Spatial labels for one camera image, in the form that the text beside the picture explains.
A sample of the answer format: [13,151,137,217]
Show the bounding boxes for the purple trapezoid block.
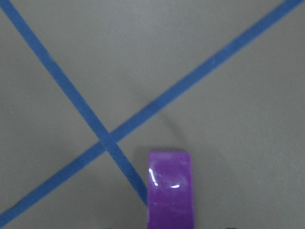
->
[147,151,194,229]

